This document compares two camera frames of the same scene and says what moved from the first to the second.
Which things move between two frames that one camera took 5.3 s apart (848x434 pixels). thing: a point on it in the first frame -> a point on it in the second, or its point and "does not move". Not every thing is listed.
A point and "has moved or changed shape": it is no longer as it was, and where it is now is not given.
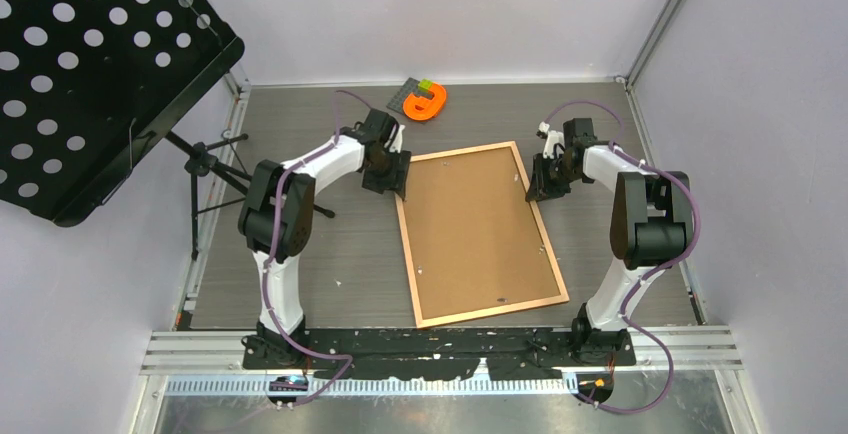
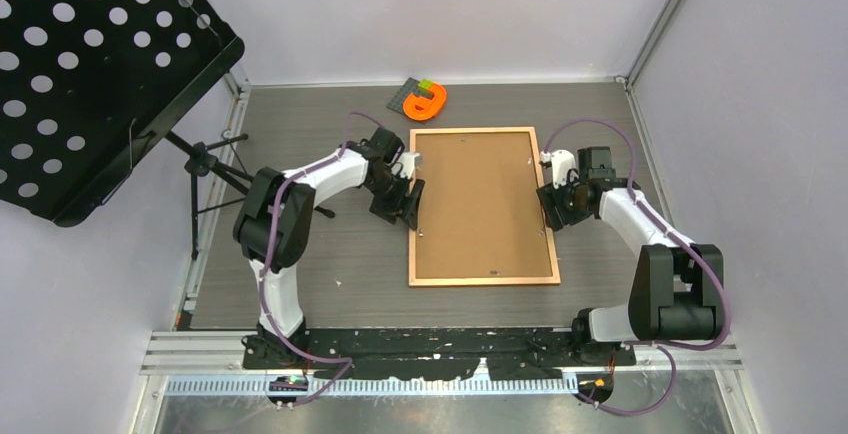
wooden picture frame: (474, 246) has moved or changed shape
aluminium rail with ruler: (215, 363) does not move
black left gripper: (396, 180) -> (391, 211)
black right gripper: (542, 187) -> (551, 198)
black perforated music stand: (101, 57) does not move
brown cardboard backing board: (473, 235) has moved or changed shape
